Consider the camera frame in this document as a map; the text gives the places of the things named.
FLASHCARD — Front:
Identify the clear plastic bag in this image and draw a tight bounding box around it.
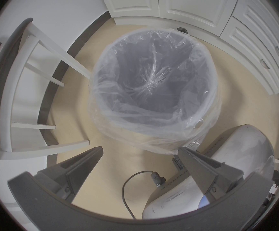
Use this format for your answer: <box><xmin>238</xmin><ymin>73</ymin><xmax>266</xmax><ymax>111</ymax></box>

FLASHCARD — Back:
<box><xmin>87</xmin><ymin>29</ymin><xmax>223</xmax><ymax>155</ymax></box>

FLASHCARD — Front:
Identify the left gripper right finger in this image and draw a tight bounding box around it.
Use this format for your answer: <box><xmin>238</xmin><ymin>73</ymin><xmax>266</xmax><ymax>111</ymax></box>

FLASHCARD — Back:
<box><xmin>177</xmin><ymin>147</ymin><xmax>244</xmax><ymax>199</ymax></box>

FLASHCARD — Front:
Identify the white trash bin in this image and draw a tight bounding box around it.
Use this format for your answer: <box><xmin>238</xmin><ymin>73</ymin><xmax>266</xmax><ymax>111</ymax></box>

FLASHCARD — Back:
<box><xmin>91</xmin><ymin>29</ymin><xmax>219</xmax><ymax>153</ymax></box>

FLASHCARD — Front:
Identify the black cable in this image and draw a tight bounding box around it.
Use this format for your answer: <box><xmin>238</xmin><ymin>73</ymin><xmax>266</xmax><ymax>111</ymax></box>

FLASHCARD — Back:
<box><xmin>122</xmin><ymin>170</ymin><xmax>167</xmax><ymax>219</ymax></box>

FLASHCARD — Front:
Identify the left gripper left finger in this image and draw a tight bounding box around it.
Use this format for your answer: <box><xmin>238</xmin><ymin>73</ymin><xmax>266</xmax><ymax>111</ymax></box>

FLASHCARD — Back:
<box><xmin>37</xmin><ymin>146</ymin><xmax>104</xmax><ymax>203</ymax></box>

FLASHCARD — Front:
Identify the grey and white chair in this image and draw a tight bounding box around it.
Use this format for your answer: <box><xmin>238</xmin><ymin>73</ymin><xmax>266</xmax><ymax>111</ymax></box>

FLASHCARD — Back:
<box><xmin>0</xmin><ymin>18</ymin><xmax>92</xmax><ymax>166</ymax></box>

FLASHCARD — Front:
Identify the white wardrobe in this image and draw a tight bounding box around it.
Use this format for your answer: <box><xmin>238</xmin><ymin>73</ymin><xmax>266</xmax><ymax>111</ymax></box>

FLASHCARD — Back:
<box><xmin>95</xmin><ymin>0</ymin><xmax>279</xmax><ymax>96</ymax></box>

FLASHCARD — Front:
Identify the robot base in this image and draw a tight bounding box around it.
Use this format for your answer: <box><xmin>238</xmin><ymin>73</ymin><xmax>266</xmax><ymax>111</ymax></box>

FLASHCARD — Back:
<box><xmin>142</xmin><ymin>124</ymin><xmax>275</xmax><ymax>219</ymax></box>

